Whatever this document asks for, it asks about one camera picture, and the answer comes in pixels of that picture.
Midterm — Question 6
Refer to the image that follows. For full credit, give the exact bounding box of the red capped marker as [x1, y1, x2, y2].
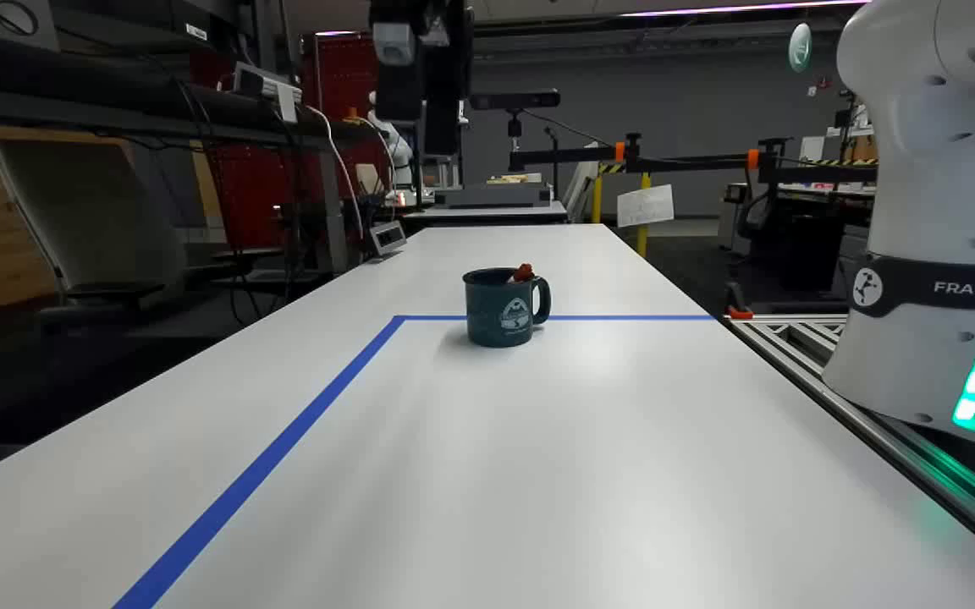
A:
[514, 264, 536, 282]

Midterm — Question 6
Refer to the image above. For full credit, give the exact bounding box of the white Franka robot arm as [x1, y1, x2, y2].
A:
[823, 0, 975, 444]

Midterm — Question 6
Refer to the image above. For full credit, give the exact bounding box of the dark teal enamel mug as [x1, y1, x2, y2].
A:
[464, 267, 550, 350]

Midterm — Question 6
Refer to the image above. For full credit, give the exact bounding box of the white paper sign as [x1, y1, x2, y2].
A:
[616, 182, 672, 226]

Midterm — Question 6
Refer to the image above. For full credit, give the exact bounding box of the red cabinet background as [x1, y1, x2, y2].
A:
[194, 56, 369, 253]

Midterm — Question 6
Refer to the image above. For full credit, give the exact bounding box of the blue tape line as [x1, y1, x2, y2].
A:
[115, 312, 712, 609]

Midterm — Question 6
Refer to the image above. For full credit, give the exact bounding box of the wooden shelf unit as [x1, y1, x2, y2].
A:
[0, 127, 188, 308]

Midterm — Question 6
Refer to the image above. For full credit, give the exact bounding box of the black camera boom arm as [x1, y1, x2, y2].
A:
[506, 138, 873, 182]

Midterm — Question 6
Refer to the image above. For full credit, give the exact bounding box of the aluminium extrusion base frame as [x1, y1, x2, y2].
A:
[723, 316, 975, 531]

